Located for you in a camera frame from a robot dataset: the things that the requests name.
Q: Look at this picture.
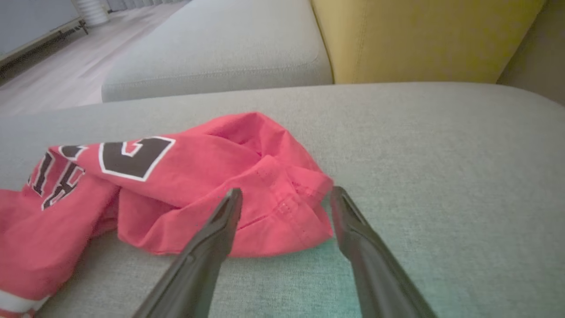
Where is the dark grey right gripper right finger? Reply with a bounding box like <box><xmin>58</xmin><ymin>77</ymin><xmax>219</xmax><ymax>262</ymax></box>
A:
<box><xmin>331</xmin><ymin>186</ymin><xmax>437</xmax><ymax>318</ymax></box>

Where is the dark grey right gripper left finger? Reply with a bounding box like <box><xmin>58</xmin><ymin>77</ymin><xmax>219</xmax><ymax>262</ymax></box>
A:
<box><xmin>132</xmin><ymin>188</ymin><xmax>243</xmax><ymax>318</ymax></box>

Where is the red jersey with black print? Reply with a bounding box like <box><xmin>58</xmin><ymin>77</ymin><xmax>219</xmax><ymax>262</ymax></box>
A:
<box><xmin>0</xmin><ymin>111</ymin><xmax>335</xmax><ymax>318</ymax></box>

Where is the large grey sofa chaise cushion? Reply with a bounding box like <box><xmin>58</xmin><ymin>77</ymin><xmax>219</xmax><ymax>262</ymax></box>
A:
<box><xmin>0</xmin><ymin>83</ymin><xmax>565</xmax><ymax>318</ymax></box>

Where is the grey sofa seat cushion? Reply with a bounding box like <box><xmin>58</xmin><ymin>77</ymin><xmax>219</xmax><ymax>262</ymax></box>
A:
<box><xmin>102</xmin><ymin>0</ymin><xmax>333</xmax><ymax>103</ymax></box>

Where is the light grey sheer curtain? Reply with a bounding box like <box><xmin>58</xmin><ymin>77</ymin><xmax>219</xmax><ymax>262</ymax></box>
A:
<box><xmin>106</xmin><ymin>0</ymin><xmax>190</xmax><ymax>12</ymax></box>

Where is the white ribbed planter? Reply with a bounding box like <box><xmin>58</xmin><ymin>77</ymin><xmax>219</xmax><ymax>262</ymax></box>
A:
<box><xmin>71</xmin><ymin>0</ymin><xmax>109</xmax><ymax>26</ymax></box>

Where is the long grey TV cabinet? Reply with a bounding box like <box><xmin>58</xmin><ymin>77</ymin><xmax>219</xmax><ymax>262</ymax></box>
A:
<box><xmin>0</xmin><ymin>0</ymin><xmax>87</xmax><ymax>76</ymax></box>

